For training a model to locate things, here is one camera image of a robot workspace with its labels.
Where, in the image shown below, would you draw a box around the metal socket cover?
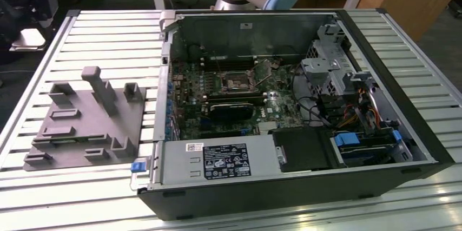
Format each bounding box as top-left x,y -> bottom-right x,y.
251,58 -> 282,86

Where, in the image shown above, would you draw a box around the CPU socket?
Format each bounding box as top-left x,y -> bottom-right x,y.
221,70 -> 261,93

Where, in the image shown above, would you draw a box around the grey parts rack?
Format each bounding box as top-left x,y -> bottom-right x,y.
22,65 -> 150,172

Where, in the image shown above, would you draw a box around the green RAM stick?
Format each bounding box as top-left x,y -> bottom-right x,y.
50,136 -> 110,144

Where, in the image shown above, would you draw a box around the black RAM slot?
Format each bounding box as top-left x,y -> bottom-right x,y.
202,55 -> 254,60
203,58 -> 255,63
203,62 -> 257,67
205,65 -> 257,70

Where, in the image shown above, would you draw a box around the black graphics card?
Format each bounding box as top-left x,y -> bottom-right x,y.
209,102 -> 257,121

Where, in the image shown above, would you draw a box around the silver power supply unit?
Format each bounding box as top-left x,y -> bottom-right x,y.
158,134 -> 282,186

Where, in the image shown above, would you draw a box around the green motherboard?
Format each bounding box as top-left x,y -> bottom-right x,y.
166,57 -> 327,140

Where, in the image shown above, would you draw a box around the silver chipset heatsink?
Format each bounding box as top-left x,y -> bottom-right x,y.
259,122 -> 278,135

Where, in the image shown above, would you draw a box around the silver metal drive cage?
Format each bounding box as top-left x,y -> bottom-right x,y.
299,23 -> 379,101

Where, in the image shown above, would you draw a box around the black plastic shroud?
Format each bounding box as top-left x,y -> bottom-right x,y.
270,127 -> 349,173

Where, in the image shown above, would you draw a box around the black PC case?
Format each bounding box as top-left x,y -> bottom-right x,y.
136,8 -> 457,221

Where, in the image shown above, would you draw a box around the blue disk carrier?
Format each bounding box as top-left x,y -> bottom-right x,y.
334,131 -> 362,151

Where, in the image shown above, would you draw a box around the wooden cabinet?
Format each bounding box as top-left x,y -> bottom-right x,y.
378,0 -> 462,42

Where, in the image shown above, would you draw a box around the black cable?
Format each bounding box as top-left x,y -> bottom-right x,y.
295,95 -> 339,129

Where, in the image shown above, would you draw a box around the yellow wire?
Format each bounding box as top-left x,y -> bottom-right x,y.
338,110 -> 362,130

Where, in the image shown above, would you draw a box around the orange wire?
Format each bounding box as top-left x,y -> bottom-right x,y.
362,105 -> 383,123

